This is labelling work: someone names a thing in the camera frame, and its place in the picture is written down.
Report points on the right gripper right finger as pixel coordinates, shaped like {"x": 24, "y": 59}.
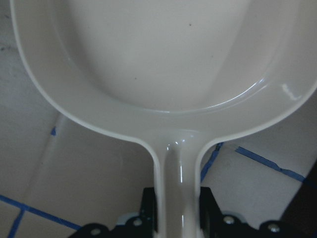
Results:
{"x": 210, "y": 213}

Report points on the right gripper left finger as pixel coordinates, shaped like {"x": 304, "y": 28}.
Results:
{"x": 149, "y": 211}

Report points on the beige plastic dustpan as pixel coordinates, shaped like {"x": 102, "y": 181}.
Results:
{"x": 175, "y": 76}

